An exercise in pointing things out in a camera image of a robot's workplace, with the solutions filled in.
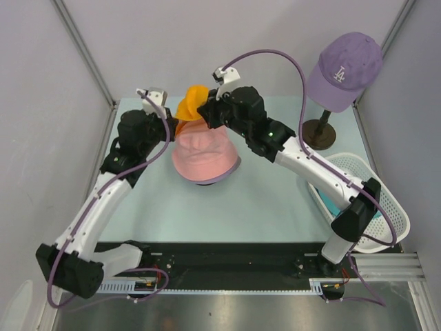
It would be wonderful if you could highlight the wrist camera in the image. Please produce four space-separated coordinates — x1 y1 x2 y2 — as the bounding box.
212 67 240 101
136 88 167 117

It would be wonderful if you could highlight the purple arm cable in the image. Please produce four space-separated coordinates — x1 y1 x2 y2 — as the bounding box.
223 50 397 307
46 91 172 310

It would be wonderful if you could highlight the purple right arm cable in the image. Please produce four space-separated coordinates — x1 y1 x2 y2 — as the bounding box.
223 50 397 307

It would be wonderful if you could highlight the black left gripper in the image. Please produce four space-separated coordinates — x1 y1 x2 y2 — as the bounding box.
139 107 178 156

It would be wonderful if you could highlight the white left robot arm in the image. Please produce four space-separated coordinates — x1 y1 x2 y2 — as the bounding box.
36 108 178 308

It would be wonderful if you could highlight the yellow hat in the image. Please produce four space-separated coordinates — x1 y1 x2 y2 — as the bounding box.
174 85 209 135

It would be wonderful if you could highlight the white slotted cable duct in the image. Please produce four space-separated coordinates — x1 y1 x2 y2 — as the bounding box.
97 277 322 295

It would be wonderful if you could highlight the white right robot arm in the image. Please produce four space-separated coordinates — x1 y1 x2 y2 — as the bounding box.
197 87 381 277

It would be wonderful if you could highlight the purple baseball cap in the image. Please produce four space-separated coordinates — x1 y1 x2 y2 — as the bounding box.
307 32 382 113

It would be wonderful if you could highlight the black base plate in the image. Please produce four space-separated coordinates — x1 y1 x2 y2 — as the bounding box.
92 241 402 291

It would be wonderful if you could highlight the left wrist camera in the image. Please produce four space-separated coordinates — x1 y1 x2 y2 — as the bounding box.
136 88 167 117

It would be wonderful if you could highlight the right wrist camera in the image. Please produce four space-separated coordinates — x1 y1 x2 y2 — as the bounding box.
212 67 240 101

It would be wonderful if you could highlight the aluminium frame rail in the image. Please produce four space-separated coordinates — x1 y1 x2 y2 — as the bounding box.
50 0 118 111

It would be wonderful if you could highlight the white perforated plastic basket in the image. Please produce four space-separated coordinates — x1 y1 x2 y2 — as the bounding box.
306 153 411 254

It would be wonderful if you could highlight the teal cap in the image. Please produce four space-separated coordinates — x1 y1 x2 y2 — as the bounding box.
318 188 382 221

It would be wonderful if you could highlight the pink bucket hat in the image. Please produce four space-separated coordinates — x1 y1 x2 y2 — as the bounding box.
172 120 239 182

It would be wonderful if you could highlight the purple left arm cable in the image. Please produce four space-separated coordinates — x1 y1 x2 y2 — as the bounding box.
46 91 172 310

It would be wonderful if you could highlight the purple bucket hat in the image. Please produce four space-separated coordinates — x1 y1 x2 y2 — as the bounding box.
194 157 241 183

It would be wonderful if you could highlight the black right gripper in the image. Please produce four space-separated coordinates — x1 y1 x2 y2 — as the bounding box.
198 86 251 139

